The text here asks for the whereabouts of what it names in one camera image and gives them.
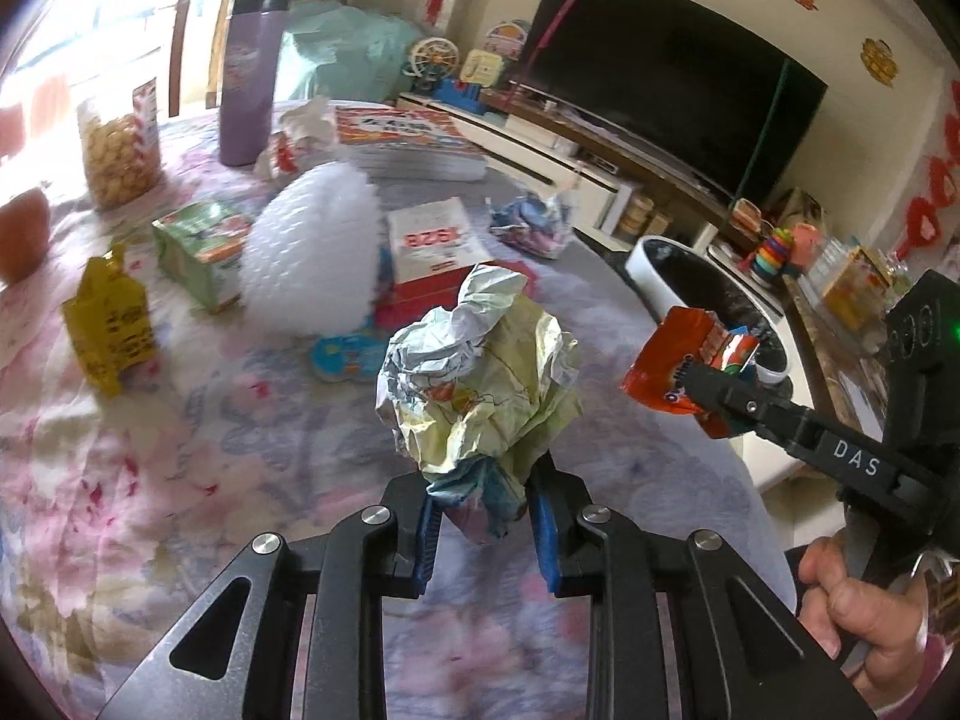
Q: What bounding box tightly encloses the white foam fruit net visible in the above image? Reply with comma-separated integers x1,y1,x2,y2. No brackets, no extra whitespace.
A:
238,160,380,337

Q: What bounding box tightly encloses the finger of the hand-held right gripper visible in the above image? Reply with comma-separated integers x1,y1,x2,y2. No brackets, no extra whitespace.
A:
686,362,826,466

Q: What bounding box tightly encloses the round colourful toy sign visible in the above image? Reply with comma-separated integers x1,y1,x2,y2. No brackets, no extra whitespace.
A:
484,19,530,61

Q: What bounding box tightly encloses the white and brown television stand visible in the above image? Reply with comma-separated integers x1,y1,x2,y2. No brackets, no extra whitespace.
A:
396,86,751,253

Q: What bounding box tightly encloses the pink toy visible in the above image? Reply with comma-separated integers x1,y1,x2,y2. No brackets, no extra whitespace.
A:
787,223,827,272

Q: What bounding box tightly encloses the white bin with black bag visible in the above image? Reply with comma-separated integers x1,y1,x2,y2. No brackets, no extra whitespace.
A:
625,235,797,437

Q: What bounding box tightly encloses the beige bag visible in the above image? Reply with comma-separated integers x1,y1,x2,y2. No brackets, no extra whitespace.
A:
765,186,827,230

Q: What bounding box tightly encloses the floral tablecloth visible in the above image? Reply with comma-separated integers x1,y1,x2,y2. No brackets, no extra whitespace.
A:
0,97,755,720

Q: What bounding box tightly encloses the gold red wall sticker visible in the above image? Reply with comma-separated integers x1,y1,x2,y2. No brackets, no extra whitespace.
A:
860,37,902,88

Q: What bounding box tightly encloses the blue cheese stick wrapper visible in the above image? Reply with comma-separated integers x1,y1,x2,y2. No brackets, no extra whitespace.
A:
311,330,392,386

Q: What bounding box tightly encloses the clear jar of snacks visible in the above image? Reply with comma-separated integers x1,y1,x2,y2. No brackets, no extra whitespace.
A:
77,79,164,211

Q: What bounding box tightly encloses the red hanging garland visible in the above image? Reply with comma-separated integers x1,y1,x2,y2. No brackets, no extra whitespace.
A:
895,152,960,257

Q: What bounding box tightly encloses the small white fan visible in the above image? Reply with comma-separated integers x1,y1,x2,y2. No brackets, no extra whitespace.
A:
405,37,460,95

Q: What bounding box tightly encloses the yellow toy phone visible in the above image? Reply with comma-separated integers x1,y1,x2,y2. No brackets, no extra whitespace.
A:
459,49,505,88

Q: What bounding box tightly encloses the green carton box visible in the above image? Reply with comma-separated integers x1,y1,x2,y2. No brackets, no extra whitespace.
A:
152,199,256,314

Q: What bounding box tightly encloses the yellow snack packet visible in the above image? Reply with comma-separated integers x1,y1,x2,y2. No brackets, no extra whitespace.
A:
61,244,158,398

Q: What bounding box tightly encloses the blue toy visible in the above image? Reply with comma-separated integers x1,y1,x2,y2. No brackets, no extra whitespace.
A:
435,79,485,110

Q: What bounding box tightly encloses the yellow cartoon box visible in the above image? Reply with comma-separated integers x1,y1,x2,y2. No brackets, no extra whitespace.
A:
820,246,884,332

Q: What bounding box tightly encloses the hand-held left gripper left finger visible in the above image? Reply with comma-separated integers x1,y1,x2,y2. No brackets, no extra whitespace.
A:
97,474,443,720

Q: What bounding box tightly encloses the rainbow stacking rings toy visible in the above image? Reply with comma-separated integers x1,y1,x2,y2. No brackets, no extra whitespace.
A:
752,229,796,287

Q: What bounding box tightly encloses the reddish round fruit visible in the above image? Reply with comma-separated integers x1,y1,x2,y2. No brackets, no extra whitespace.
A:
0,187,52,286

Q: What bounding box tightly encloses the stack of small bowls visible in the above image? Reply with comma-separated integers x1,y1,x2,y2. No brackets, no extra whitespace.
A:
621,193,655,235

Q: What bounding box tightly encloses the red and white box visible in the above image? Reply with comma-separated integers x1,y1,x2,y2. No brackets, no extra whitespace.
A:
375,197,538,331

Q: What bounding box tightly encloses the pink stick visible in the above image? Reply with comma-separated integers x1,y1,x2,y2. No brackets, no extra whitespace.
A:
516,0,596,74

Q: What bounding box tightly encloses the green stick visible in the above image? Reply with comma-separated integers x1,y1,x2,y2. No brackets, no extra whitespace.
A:
737,62,788,205

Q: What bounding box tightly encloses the orange snack wrapper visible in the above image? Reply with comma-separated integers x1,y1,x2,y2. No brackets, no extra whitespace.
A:
620,306,763,440

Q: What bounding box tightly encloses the yellow-green paper ball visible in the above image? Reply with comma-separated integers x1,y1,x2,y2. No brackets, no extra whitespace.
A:
375,262,583,547

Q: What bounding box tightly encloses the orange cover picture book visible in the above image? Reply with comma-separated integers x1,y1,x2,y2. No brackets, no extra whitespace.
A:
334,106,481,160

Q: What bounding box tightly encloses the black flat television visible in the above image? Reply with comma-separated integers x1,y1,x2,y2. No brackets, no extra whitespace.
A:
517,0,830,212

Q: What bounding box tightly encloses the person's right hand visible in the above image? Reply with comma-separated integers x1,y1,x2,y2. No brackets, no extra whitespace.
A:
797,535,942,707

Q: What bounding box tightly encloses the purple thermos bottle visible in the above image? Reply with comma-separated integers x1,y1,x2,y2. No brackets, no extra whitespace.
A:
217,0,293,167

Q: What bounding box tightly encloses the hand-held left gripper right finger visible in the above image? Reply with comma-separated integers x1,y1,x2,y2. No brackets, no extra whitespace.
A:
525,459,878,720

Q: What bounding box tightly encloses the clear plastic box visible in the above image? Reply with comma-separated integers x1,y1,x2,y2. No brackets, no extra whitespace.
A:
810,238,850,287

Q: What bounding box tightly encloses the teal dust cover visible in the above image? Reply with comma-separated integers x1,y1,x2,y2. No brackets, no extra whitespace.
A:
277,0,430,102

